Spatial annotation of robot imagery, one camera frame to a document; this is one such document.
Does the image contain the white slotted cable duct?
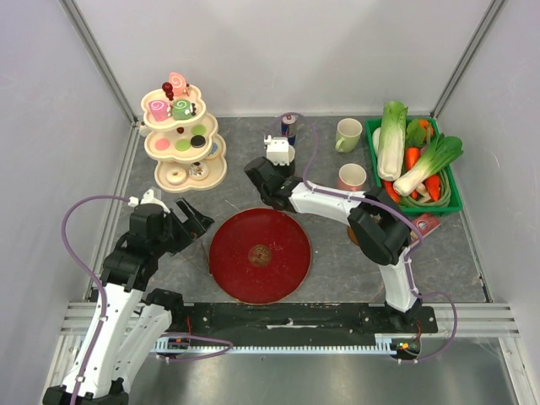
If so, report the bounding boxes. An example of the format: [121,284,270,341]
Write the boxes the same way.
[150,335,419,357]

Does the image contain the blue frosted donut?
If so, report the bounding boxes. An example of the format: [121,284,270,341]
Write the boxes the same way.
[208,143,219,158]

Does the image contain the cream three-tier dessert stand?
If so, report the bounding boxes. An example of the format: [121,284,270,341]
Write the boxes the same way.
[139,73,227,194]

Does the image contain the toy orange carrot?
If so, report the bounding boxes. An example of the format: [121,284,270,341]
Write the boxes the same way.
[404,147,420,170]
[381,180,400,203]

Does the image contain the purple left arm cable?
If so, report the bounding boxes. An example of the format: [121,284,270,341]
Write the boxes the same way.
[61,194,234,400]

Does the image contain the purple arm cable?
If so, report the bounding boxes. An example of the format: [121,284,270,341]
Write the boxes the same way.
[278,112,460,364]
[61,194,234,400]

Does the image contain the hot pink swirl roll cake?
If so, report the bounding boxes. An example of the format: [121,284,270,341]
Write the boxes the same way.
[148,100,170,122]

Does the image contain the toy orange carrot lower left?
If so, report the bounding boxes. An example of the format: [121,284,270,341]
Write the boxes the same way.
[381,180,400,203]

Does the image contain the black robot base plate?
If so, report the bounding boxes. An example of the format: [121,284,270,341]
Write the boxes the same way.
[170,303,439,335]

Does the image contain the toy leafy green vegetable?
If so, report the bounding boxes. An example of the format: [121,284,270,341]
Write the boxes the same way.
[405,118,435,148]

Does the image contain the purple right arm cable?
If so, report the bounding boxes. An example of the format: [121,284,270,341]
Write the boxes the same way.
[278,112,460,364]

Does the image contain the green swirl roll cake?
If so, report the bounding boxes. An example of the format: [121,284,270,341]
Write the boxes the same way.
[171,99,197,121]

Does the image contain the toy napa cabbage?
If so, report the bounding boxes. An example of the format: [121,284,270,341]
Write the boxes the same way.
[377,100,408,181]

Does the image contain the plain white donut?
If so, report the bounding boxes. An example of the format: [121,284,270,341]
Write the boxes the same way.
[165,166,188,186]

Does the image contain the toy orange carrot upper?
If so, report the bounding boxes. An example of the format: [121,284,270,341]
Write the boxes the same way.
[404,147,420,170]

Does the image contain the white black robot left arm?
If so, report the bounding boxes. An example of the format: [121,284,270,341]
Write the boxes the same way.
[42,189,214,404]

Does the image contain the pink macaron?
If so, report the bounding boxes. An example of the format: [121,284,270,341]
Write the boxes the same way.
[154,138,170,151]

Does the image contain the toy green long beans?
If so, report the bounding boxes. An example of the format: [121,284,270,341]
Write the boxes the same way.
[399,170,451,208]

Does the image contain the brown wooden coaster right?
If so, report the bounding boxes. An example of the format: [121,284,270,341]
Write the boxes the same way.
[347,227,359,246]

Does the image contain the light green mug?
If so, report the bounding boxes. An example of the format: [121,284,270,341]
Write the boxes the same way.
[335,118,363,153]

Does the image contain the red bull can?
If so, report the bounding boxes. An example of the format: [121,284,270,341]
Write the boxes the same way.
[281,114,297,146]

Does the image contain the silver metal serving tongs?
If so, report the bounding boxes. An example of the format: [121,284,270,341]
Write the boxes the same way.
[181,240,211,274]

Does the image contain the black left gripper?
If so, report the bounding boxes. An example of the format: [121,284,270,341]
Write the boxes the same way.
[152,197,213,257]

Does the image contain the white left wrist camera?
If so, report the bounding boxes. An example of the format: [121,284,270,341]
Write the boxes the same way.
[127,187,170,213]

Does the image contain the salmon pink swirl roll cake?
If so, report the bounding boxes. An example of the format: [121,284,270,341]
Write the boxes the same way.
[168,73,190,96]

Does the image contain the green plastic crate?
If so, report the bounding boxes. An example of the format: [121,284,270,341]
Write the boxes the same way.
[364,116,463,216]

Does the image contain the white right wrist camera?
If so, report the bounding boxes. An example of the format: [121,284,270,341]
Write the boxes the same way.
[264,134,295,166]

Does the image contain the round red lacquer tray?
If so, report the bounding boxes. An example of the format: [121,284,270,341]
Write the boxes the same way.
[208,208,311,305]

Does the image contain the pink mug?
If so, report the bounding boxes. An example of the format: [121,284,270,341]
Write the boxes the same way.
[337,163,367,192]

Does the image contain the white chocolate sprinkle donut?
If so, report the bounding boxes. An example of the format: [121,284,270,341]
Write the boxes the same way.
[189,162,209,181]

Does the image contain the green macaron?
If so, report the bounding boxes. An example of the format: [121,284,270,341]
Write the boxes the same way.
[175,139,191,152]
[192,124,207,136]

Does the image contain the black sandwich cookie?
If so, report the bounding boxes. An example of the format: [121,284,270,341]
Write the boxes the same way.
[190,135,207,149]

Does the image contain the toy bok choy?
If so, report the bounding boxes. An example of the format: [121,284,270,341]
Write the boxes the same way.
[393,133,463,196]

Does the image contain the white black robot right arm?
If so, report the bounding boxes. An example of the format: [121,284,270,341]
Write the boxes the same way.
[244,157,422,332]

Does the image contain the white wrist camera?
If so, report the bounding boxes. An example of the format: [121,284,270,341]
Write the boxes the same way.
[264,134,295,166]
[127,187,170,213]

